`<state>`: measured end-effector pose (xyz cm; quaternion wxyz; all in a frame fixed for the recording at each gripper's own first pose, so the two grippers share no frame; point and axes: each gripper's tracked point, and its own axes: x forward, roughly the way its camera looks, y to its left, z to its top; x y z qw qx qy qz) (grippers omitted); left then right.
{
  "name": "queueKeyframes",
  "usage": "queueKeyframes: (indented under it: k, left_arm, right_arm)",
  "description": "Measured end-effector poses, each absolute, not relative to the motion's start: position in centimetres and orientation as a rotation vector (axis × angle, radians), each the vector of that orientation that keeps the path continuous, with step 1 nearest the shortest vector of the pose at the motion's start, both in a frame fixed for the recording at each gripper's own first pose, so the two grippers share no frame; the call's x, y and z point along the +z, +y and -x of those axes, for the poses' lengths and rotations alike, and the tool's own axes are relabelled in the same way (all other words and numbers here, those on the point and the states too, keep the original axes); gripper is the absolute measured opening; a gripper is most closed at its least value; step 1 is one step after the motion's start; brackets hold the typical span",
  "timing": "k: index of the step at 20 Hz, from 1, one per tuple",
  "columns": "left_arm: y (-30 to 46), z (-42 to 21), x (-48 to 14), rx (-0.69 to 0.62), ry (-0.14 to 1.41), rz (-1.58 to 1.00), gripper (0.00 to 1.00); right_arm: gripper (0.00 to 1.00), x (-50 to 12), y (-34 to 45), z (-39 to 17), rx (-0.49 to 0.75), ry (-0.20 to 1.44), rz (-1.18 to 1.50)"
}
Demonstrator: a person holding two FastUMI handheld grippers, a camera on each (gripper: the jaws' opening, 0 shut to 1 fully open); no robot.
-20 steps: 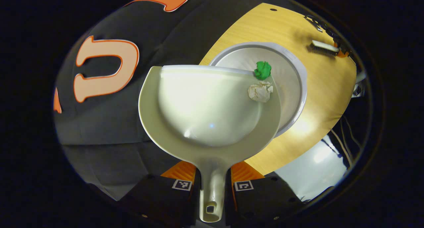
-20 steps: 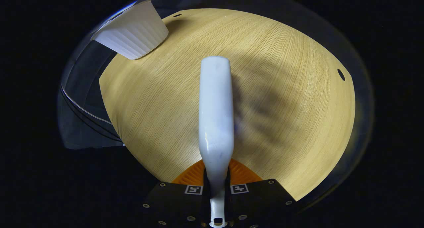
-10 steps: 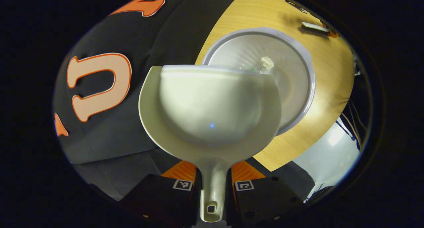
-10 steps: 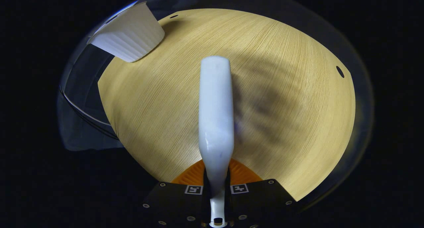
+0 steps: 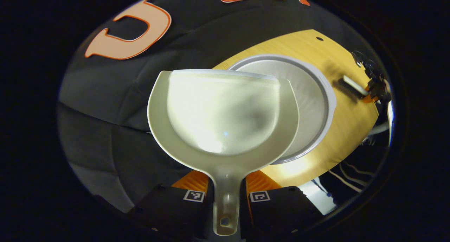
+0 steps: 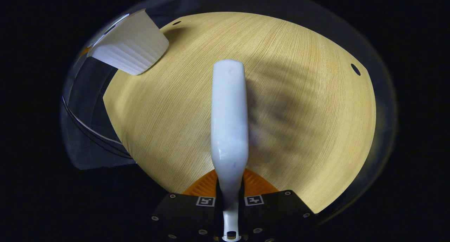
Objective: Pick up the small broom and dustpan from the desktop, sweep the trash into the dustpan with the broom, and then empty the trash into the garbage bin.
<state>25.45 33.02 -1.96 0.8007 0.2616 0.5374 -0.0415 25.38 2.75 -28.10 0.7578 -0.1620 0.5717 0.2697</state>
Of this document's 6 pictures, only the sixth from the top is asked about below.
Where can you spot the wooden desktop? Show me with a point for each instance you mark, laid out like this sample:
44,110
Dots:
168,129

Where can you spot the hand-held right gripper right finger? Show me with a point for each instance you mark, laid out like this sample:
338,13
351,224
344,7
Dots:
277,214

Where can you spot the small grey broom black bristles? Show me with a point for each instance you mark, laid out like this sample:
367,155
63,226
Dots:
228,122

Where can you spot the white ribbed garbage bin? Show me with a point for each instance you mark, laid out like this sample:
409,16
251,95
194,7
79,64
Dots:
130,45

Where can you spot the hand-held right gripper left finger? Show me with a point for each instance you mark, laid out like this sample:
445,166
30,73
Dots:
186,214

